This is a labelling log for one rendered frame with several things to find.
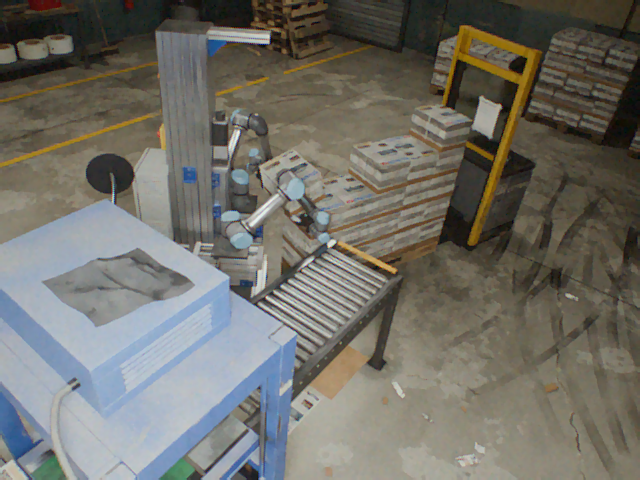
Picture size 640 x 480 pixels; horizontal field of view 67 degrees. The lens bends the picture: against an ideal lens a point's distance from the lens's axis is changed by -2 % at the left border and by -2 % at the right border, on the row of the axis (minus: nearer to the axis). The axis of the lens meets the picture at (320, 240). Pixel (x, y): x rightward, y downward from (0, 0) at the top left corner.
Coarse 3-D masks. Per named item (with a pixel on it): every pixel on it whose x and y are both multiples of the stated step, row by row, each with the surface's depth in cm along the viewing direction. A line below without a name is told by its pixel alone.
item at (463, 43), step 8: (464, 40) 405; (456, 48) 405; (464, 48) 408; (456, 56) 407; (456, 64) 411; (456, 72) 414; (448, 80) 421; (456, 80) 422; (448, 88) 424; (456, 88) 423; (448, 96) 428; (448, 104) 431
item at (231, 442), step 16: (208, 432) 204; (224, 432) 204; (240, 432) 205; (32, 448) 191; (48, 448) 191; (192, 448) 197; (208, 448) 198; (224, 448) 198; (240, 448) 200; (256, 448) 208; (32, 464) 185; (48, 464) 185; (176, 464) 191; (192, 464) 192; (208, 464) 192; (224, 464) 194; (240, 464) 202
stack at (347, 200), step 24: (336, 192) 364; (360, 192) 367; (408, 192) 386; (336, 216) 352; (360, 216) 368; (384, 216) 386; (408, 216) 404; (312, 240) 352; (336, 240) 367; (360, 240) 384; (384, 240) 403; (408, 240) 423
